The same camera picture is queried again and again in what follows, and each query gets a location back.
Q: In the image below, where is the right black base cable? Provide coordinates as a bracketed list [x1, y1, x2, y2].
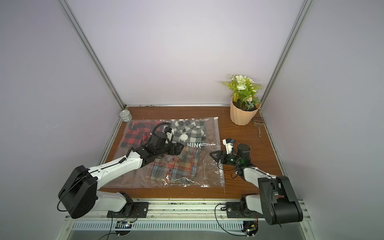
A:
[213, 203, 250, 237]

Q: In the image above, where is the peach flower pot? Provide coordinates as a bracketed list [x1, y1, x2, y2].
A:
[230, 97, 261, 126]

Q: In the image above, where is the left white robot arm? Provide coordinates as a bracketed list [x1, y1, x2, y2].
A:
[58, 133, 184, 219]

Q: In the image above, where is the black white plaid shirt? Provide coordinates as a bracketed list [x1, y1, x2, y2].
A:
[171, 120, 206, 148]

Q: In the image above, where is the right circuit board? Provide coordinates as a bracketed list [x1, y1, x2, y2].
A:
[242, 221, 259, 238]

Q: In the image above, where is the red black plaid shirt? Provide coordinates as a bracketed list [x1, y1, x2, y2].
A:
[120, 121, 161, 149]

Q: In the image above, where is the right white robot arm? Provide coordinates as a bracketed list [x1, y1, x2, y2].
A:
[210, 143, 304, 225]

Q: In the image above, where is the clear plastic vacuum bag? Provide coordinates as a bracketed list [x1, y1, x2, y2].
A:
[106, 117, 225, 189]

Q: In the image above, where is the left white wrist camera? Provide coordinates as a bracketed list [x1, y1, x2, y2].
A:
[164, 126, 174, 143]

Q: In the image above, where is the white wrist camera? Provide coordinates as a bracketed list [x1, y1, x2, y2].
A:
[164, 126, 174, 143]
[222, 138, 236, 155]

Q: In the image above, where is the small metal can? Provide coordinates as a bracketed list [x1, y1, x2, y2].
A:
[119, 109, 133, 123]

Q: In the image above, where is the green artificial plant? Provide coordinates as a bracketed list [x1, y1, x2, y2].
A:
[222, 75, 264, 112]

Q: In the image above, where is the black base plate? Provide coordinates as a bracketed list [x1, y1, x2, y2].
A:
[225, 202, 258, 218]
[107, 202, 149, 219]

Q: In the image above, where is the aluminium mounting rail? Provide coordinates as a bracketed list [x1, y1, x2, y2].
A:
[64, 197, 311, 232]

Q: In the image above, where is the left circuit board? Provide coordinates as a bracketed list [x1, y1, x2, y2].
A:
[115, 221, 133, 237]

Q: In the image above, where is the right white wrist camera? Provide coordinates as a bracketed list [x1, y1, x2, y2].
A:
[222, 138, 236, 155]

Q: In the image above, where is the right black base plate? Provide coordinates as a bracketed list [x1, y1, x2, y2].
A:
[225, 202, 258, 218]

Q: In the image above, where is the left black base cable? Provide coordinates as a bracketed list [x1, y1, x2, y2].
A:
[98, 206, 139, 240]

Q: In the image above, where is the circuit board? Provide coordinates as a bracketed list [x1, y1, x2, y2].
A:
[242, 221, 259, 238]
[115, 221, 133, 237]

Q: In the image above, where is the multicolour plaid shirt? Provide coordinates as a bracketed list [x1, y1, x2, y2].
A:
[146, 146, 201, 185]

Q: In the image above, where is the black base cable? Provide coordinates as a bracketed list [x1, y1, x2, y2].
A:
[213, 203, 250, 237]
[98, 206, 139, 240]

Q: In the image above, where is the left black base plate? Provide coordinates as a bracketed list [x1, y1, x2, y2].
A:
[107, 202, 149, 219]

